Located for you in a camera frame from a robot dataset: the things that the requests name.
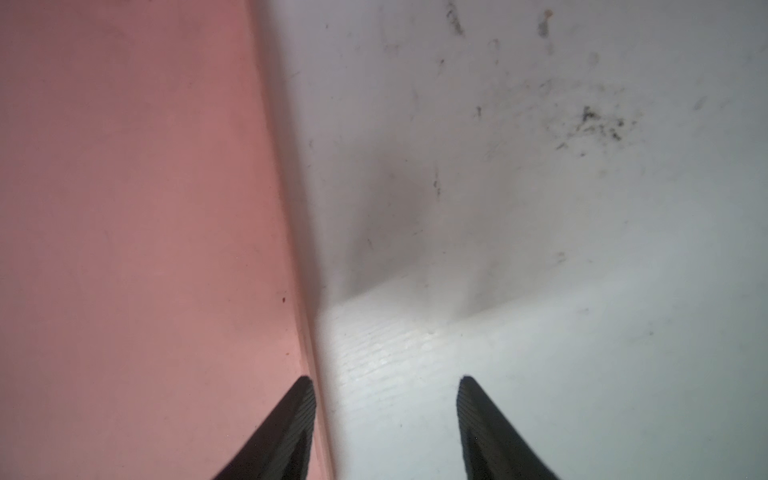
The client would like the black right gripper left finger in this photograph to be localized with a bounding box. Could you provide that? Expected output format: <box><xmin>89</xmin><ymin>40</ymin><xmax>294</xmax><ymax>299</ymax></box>
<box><xmin>215</xmin><ymin>376</ymin><xmax>317</xmax><ymax>480</ymax></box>

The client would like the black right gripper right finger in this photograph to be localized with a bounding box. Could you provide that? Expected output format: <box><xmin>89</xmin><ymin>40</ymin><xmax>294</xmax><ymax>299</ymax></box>
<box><xmin>456</xmin><ymin>376</ymin><xmax>558</xmax><ymax>480</ymax></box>

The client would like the pink plastic tray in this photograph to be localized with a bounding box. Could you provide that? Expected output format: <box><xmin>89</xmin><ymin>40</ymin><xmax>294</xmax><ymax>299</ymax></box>
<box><xmin>1</xmin><ymin>1</ymin><xmax>309</xmax><ymax>479</ymax></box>

